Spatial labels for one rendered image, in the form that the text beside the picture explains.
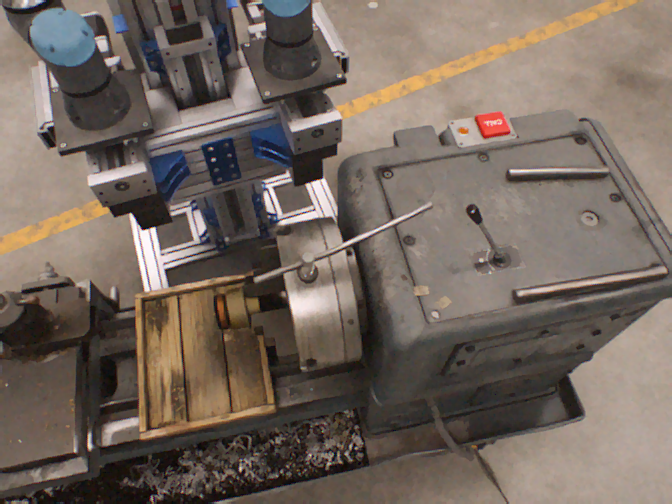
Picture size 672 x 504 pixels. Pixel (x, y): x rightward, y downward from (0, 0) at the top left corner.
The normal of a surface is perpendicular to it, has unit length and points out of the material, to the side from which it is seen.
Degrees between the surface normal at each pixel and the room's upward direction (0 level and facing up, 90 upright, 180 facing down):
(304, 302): 29
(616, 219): 0
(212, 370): 0
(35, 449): 0
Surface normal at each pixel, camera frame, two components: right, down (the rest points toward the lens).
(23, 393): 0.00, -0.50
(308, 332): 0.17, 0.36
